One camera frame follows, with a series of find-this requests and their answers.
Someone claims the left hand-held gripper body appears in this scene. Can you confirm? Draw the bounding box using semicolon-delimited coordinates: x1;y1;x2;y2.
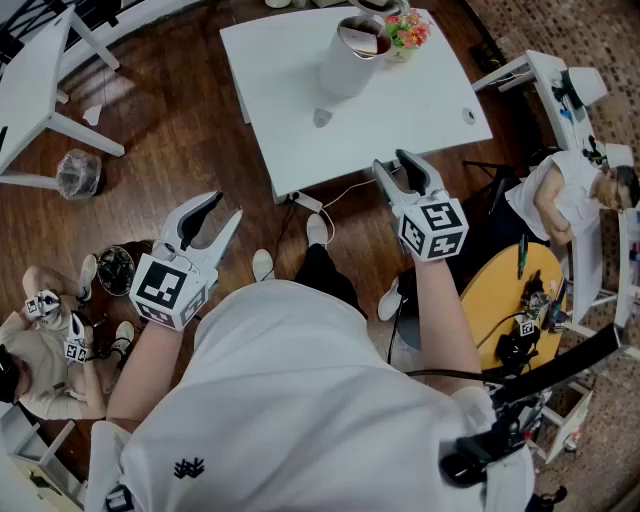
128;238;220;332

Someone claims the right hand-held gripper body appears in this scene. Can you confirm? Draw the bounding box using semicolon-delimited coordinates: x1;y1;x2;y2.
391;188;471;263

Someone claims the black shoulder device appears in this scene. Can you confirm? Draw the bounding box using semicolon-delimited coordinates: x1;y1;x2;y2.
438;394;539;489

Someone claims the person's right forearm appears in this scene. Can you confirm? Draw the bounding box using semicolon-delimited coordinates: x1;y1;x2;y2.
410;247;484;397

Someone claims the person's left forearm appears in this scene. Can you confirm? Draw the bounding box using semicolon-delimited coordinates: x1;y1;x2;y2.
105;314;201;434

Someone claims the bin with clear plastic bag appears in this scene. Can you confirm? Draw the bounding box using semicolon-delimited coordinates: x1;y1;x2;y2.
55;148;105;202

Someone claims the round black bin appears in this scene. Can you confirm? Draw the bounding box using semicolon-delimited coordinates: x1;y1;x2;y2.
96;245;137;298

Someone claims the person's white shoe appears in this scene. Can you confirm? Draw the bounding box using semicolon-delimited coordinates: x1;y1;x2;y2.
376;276;404;322
305;212;330;249
251;248;277;283

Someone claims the white table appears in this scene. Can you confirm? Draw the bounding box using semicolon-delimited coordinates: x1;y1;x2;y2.
219;4;495;206

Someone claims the white power strip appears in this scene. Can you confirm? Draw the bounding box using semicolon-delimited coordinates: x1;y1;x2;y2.
285;190;324;213

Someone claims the green screwdriver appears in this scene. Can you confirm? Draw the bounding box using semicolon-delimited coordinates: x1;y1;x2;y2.
516;233;530;280

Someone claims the round yellow table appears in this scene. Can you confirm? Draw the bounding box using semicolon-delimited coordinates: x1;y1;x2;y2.
459;242;570;372

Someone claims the person's black trouser leg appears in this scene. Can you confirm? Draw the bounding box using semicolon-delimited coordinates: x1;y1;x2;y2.
293;242;370;319

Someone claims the black floor socket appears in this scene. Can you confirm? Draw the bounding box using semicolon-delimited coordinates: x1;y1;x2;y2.
468;41;503;72

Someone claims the flower pot with pink flowers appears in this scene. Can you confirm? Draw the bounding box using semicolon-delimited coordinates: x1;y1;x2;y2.
383;8;433;64

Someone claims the narrow white desk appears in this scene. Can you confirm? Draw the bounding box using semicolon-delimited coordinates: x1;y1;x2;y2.
471;49;597;152

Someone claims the person's white shirt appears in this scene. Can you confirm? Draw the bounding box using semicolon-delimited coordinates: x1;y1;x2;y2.
83;278;536;512

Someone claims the metal bowl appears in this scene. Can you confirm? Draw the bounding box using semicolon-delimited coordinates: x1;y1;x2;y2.
348;0;412;18

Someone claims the white desk with angled legs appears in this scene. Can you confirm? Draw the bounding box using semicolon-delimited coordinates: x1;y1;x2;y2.
0;3;127;190

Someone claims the white storage rack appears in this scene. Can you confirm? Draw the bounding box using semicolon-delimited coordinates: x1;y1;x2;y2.
0;403;87;512

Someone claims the small white shelf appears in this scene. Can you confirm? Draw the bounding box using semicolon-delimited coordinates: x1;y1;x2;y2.
537;377;597;465

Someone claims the white cable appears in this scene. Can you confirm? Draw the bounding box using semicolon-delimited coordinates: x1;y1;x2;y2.
318;175;377;242

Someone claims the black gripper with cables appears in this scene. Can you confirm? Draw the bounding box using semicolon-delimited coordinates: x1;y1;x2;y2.
494;269;569;369

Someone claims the white frame stand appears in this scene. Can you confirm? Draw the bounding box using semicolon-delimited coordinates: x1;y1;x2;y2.
568;207;640;332

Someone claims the black strap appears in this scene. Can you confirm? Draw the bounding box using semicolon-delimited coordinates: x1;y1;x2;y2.
403;321;632;404

